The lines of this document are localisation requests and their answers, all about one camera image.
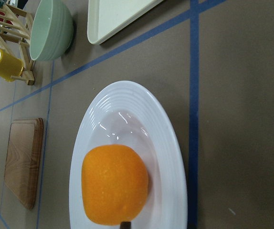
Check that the white ceramic plate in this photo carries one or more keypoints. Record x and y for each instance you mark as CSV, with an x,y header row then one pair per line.
x,y
126,113

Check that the orange fruit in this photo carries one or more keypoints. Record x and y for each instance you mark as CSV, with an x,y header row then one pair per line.
x,y
114,184

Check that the yellow cup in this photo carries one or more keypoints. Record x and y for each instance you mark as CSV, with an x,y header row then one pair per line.
x,y
9,66

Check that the wooden dish rack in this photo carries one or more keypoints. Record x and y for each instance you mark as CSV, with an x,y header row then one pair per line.
x,y
15,35

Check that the cream serving tray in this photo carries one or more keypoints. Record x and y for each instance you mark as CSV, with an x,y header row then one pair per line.
x,y
108,17

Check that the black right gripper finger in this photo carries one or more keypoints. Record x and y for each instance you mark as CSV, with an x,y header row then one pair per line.
x,y
125,225

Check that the wooden cutting board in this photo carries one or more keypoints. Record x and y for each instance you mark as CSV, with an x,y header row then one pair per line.
x,y
23,159

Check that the green ceramic bowl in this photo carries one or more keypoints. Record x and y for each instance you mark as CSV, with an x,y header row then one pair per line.
x,y
52,31

